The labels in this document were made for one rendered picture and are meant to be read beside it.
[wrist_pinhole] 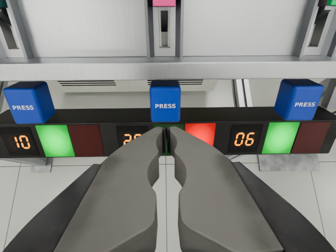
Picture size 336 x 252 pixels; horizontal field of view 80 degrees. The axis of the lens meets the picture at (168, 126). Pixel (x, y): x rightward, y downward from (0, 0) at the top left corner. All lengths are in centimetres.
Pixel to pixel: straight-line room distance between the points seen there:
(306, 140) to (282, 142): 2
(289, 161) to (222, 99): 38
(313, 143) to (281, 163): 72
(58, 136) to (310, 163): 96
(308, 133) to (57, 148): 25
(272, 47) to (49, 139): 21
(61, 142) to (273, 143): 21
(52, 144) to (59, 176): 73
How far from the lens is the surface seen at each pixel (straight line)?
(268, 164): 94
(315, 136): 25
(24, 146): 24
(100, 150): 21
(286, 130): 23
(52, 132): 22
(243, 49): 17
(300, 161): 101
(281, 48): 18
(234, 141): 21
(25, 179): 102
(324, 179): 107
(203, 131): 20
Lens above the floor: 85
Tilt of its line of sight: 73 degrees down
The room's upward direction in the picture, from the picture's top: 2 degrees clockwise
